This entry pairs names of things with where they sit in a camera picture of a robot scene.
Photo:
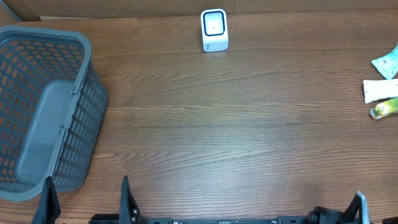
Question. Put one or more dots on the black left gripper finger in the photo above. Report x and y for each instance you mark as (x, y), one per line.
(49, 207)
(129, 211)

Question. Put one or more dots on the white tube with gold cap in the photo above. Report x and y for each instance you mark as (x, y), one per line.
(375, 90)

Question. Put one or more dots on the teal wet wipes pack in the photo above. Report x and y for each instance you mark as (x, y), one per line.
(387, 65)

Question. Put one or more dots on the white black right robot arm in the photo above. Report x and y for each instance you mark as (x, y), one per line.
(322, 215)

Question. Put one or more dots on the white barcode scanner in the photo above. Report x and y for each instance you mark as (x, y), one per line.
(214, 30)

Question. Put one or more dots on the grey plastic shopping basket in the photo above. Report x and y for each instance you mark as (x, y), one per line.
(52, 107)

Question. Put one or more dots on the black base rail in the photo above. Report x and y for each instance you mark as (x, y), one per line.
(113, 218)

